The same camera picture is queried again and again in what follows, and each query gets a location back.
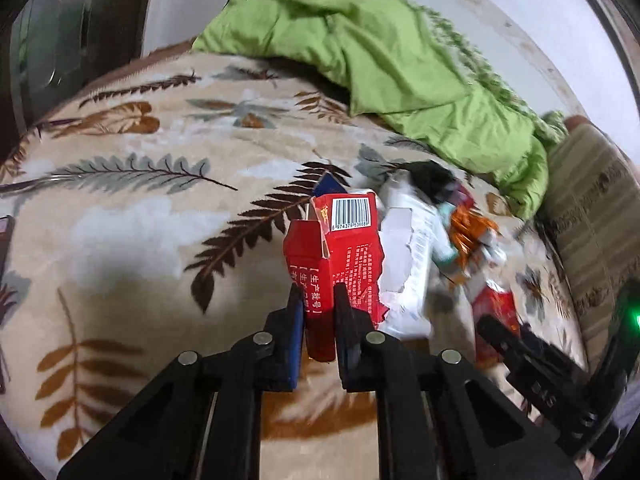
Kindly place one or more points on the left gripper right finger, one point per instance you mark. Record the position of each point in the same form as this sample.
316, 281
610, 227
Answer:
438, 417

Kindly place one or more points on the leaf pattern bed blanket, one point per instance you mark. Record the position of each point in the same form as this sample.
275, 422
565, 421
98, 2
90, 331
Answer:
150, 220

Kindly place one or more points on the smartphone with pink screen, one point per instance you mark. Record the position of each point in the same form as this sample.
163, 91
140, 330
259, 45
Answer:
7, 224

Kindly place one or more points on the green quilt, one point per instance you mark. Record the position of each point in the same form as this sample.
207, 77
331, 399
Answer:
409, 66

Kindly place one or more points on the red cigarette pack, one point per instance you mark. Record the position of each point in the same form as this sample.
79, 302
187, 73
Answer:
495, 299

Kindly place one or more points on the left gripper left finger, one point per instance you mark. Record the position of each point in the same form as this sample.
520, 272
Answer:
200, 417

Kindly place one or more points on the striped floral headboard cushion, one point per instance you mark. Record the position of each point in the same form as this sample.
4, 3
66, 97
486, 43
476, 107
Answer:
591, 211

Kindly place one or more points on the white long medicine box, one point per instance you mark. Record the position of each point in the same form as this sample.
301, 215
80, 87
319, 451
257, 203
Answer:
413, 238

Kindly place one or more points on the black crumpled plastic bag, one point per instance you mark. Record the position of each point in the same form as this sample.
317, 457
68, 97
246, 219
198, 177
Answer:
437, 183

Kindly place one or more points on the red torn medicine box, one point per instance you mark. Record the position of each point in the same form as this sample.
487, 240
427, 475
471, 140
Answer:
337, 243

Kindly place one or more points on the wooden door with glass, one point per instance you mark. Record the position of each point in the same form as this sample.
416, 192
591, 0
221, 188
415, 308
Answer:
51, 49

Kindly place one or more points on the orange white snack bag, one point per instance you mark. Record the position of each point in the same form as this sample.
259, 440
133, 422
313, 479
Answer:
468, 230

